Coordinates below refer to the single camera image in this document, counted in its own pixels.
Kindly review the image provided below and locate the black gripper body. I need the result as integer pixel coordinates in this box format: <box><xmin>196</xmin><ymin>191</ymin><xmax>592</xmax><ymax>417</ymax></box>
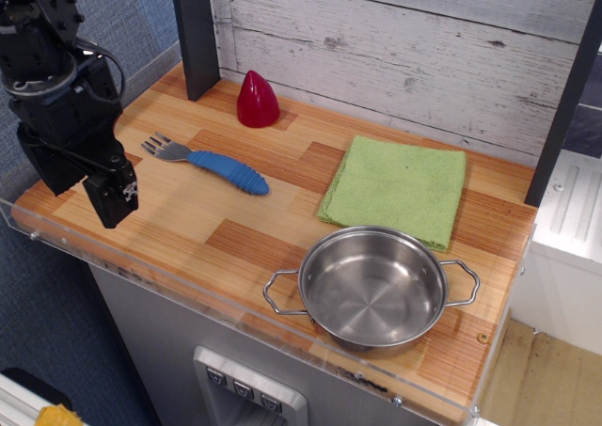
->
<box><xmin>8</xmin><ymin>58</ymin><xmax>142</xmax><ymax>200</ymax></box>

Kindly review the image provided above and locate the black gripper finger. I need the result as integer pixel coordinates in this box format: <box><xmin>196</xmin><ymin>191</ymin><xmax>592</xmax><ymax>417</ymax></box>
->
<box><xmin>83</xmin><ymin>170</ymin><xmax>138</xmax><ymax>229</ymax></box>
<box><xmin>17</xmin><ymin>121</ymin><xmax>83</xmax><ymax>196</ymax></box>

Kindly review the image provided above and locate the stainless steel pot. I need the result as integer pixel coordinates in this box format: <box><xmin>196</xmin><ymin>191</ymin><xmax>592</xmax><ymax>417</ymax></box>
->
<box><xmin>292</xmin><ymin>226</ymin><xmax>481</xmax><ymax>355</ymax></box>

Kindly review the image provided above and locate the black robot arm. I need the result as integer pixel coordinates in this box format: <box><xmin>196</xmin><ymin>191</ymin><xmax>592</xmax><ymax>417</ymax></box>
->
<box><xmin>1</xmin><ymin>0</ymin><xmax>138</xmax><ymax>229</ymax></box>

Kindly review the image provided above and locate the green cloth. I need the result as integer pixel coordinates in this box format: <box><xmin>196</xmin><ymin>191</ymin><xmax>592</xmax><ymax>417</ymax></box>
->
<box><xmin>317</xmin><ymin>135</ymin><xmax>467</xmax><ymax>252</ymax></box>

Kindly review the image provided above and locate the red cone shaped toy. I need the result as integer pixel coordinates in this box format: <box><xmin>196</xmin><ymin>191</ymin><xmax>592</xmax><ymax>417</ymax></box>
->
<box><xmin>237</xmin><ymin>71</ymin><xmax>280</xmax><ymax>128</ymax></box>

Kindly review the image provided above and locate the silver dispenser panel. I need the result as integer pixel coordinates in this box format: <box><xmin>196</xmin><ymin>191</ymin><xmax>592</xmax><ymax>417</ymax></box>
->
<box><xmin>193</xmin><ymin>346</ymin><xmax>309</xmax><ymax>425</ymax></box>

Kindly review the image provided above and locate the yellow object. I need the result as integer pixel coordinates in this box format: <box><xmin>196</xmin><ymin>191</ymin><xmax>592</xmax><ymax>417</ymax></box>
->
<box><xmin>35</xmin><ymin>404</ymin><xmax>84</xmax><ymax>426</ymax></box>

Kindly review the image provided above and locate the white ridged appliance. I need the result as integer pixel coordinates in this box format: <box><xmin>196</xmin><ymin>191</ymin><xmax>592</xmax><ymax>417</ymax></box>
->
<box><xmin>509</xmin><ymin>150</ymin><xmax>601</xmax><ymax>354</ymax></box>

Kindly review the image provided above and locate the blue handled fork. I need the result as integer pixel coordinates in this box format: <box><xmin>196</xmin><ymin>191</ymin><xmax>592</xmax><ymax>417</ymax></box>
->
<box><xmin>141</xmin><ymin>132</ymin><xmax>270</xmax><ymax>196</ymax></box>

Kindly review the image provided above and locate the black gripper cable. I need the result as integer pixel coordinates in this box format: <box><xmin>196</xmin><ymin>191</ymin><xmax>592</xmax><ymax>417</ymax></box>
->
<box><xmin>70</xmin><ymin>38</ymin><xmax>127</xmax><ymax>105</ymax></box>

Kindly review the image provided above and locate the clear acrylic guard rail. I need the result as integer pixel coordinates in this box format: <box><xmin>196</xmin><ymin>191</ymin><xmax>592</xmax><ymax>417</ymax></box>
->
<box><xmin>0</xmin><ymin>39</ymin><xmax>537</xmax><ymax>426</ymax></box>

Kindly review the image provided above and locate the dark grey left post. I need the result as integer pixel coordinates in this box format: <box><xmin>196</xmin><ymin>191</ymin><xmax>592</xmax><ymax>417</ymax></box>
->
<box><xmin>173</xmin><ymin>0</ymin><xmax>221</xmax><ymax>101</ymax></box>

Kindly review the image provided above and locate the dark grey post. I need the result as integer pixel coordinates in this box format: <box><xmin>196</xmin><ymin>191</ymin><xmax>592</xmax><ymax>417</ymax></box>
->
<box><xmin>173</xmin><ymin>0</ymin><xmax>221</xmax><ymax>101</ymax></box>
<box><xmin>524</xmin><ymin>0</ymin><xmax>601</xmax><ymax>207</ymax></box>

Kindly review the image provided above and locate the dark grey right post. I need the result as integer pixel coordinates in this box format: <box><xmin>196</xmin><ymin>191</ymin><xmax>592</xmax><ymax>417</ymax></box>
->
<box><xmin>524</xmin><ymin>0</ymin><xmax>601</xmax><ymax>207</ymax></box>

